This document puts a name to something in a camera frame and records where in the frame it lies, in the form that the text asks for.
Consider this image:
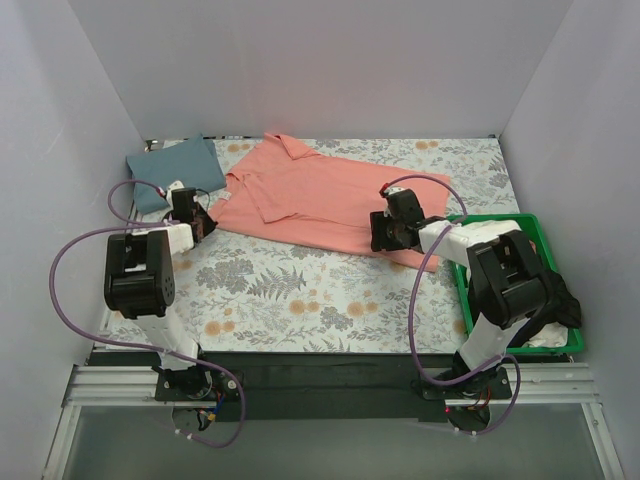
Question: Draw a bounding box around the salmon pink t-shirt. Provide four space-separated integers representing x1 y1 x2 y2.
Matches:
209 134 450 257

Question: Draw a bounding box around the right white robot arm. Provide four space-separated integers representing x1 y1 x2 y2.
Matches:
370 186 553 398

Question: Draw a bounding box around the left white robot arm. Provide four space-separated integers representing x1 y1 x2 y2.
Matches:
104 181 217 400

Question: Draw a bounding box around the folded blue-grey t-shirt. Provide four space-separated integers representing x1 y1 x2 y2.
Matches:
126 135 226 192

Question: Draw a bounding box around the floral patterned table mat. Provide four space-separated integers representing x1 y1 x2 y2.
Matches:
174 139 518 353

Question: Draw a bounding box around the green plastic bin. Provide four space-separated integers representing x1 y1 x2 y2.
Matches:
443 213 586 357

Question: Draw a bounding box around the black t-shirt in bin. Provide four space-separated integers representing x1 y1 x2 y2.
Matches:
509 268 583 348

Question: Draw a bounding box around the white t-shirt in bin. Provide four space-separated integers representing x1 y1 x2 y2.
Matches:
449 217 571 350

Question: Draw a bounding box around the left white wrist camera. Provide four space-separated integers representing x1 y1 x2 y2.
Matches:
156 180 184 202

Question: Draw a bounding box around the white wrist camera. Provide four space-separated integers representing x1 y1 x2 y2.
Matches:
379 184 405 198
156 180 184 202

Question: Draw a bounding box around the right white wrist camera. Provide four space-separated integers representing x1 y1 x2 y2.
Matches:
379 184 405 198

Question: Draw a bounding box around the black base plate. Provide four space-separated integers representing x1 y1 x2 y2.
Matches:
153 353 512 423

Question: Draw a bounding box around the aluminium frame rail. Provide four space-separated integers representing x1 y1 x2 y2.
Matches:
42 362 624 479

